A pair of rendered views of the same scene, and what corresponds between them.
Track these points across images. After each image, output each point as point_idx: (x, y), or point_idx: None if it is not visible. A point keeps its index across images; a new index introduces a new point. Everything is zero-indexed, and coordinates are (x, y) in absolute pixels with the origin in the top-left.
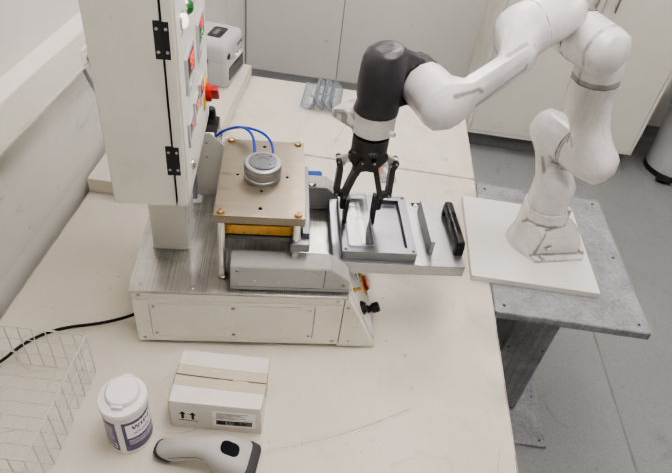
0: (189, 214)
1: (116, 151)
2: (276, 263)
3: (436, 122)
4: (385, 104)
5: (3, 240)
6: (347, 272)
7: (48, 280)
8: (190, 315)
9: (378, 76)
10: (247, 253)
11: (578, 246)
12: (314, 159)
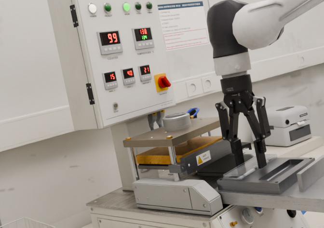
0: None
1: (69, 92)
2: (160, 182)
3: (241, 36)
4: (222, 41)
5: (74, 192)
6: (213, 196)
7: (92, 227)
8: None
9: (210, 20)
10: (150, 178)
11: None
12: None
